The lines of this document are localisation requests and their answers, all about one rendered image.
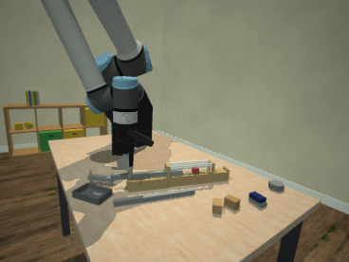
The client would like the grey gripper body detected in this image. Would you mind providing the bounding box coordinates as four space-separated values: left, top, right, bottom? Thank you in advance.
112 122 135 156

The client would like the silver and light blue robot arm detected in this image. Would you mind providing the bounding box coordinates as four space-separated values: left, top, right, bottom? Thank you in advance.
41 0 153 124

